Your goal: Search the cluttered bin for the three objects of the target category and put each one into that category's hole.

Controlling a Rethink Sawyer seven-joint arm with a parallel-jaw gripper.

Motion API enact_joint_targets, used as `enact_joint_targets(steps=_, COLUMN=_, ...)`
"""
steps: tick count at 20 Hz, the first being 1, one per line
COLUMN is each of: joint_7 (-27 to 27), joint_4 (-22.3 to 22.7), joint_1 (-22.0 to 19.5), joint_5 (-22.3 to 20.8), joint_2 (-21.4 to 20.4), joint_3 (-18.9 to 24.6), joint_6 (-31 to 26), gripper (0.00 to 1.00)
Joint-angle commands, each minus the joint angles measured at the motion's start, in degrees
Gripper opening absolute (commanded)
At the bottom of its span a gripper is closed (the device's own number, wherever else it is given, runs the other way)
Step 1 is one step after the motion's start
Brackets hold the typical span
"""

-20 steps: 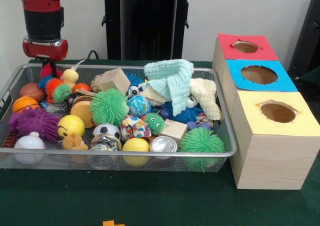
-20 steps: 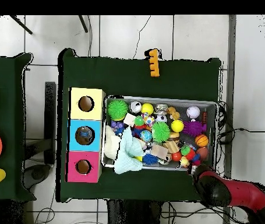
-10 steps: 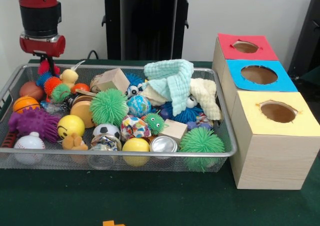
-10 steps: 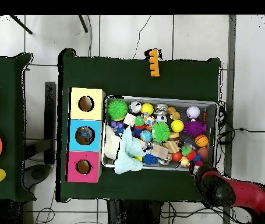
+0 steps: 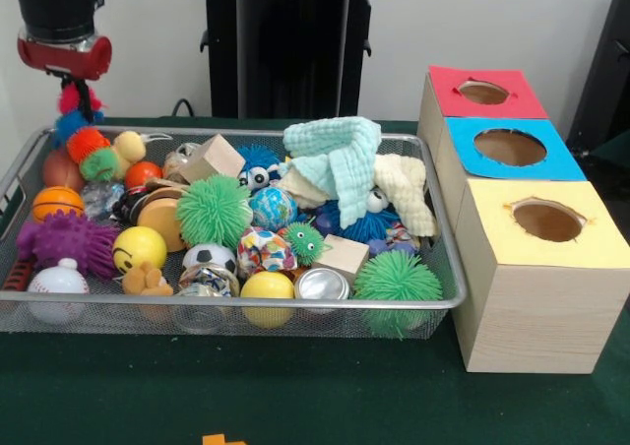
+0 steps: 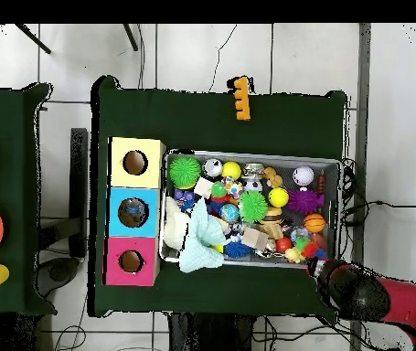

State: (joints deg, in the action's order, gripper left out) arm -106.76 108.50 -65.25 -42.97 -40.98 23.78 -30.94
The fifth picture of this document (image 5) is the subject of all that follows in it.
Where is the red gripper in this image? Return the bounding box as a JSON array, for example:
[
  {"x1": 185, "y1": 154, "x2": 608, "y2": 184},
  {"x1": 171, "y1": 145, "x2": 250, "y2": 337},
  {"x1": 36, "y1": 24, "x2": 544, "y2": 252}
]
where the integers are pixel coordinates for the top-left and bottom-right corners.
[{"x1": 17, "y1": 33, "x2": 113, "y2": 121}]

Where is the green spiky ball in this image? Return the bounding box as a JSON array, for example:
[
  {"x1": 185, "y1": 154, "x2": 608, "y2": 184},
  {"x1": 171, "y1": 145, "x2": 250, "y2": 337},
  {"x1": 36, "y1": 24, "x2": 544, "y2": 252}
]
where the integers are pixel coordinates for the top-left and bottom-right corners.
[
  {"x1": 176, "y1": 175, "x2": 253, "y2": 251},
  {"x1": 354, "y1": 250, "x2": 445, "y2": 340}
]

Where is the mint green cloth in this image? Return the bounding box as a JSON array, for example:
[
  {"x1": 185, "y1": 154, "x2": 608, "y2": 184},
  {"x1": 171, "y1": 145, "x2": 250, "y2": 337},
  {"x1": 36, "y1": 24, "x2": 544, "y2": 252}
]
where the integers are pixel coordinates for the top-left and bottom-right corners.
[{"x1": 283, "y1": 117, "x2": 382, "y2": 229}]

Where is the cream muslin cloth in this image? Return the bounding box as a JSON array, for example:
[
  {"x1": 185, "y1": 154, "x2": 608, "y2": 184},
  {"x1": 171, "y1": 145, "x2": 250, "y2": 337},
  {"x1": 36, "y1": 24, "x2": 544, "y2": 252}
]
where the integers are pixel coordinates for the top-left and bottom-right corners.
[{"x1": 274, "y1": 153, "x2": 437, "y2": 239}]

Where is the clear mesh bin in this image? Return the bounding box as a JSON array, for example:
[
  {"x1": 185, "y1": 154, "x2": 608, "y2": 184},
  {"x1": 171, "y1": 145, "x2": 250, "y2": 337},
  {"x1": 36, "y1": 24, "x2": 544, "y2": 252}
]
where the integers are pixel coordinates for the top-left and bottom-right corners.
[{"x1": 0, "y1": 125, "x2": 468, "y2": 341}]

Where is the wooden box with three holes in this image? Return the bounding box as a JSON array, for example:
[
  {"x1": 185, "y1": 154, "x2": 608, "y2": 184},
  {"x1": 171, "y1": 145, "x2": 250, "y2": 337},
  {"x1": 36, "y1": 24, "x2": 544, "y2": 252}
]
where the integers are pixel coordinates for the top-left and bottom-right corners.
[{"x1": 416, "y1": 66, "x2": 630, "y2": 374}]

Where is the small orange basketball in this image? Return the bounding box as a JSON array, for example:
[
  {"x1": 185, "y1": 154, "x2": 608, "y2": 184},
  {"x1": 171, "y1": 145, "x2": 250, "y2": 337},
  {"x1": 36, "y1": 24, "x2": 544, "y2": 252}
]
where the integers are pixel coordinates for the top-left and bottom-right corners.
[{"x1": 32, "y1": 186, "x2": 86, "y2": 223}]

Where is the purple spiky toy with eyes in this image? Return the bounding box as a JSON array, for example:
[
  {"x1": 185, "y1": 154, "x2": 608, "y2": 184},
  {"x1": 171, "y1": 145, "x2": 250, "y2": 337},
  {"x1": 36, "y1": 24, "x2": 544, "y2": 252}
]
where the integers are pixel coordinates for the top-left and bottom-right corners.
[{"x1": 17, "y1": 210, "x2": 122, "y2": 279}]

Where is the yellow smiley ball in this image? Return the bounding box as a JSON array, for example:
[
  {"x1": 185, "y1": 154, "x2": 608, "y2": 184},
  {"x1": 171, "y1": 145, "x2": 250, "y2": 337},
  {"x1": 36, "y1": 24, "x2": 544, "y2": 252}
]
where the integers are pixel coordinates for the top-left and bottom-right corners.
[{"x1": 112, "y1": 226, "x2": 168, "y2": 276}]

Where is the white baseball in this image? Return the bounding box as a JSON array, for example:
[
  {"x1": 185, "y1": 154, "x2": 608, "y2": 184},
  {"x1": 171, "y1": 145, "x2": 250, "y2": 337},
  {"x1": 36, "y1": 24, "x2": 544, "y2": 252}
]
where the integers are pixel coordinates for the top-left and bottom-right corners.
[{"x1": 27, "y1": 258, "x2": 90, "y2": 326}]

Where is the silver can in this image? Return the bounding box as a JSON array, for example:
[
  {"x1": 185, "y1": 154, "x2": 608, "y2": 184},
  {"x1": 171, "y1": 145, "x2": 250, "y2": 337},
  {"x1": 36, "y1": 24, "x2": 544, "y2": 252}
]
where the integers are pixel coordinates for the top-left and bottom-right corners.
[{"x1": 295, "y1": 267, "x2": 351, "y2": 303}]

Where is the dark green tablecloth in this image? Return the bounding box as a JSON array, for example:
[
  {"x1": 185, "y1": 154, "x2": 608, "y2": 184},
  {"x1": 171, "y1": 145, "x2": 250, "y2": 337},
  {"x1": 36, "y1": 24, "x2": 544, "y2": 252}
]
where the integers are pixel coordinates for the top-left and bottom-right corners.
[{"x1": 0, "y1": 115, "x2": 630, "y2": 445}]

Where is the black cable loop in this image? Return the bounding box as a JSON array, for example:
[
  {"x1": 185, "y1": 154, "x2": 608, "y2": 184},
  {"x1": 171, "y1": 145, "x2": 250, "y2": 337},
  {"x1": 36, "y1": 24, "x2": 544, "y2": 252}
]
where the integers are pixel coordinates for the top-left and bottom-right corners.
[{"x1": 171, "y1": 97, "x2": 198, "y2": 119}]

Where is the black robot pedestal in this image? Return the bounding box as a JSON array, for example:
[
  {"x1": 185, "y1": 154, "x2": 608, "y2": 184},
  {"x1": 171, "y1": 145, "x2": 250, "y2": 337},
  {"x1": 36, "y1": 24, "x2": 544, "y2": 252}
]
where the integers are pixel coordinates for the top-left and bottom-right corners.
[{"x1": 190, "y1": 0, "x2": 396, "y2": 121}]

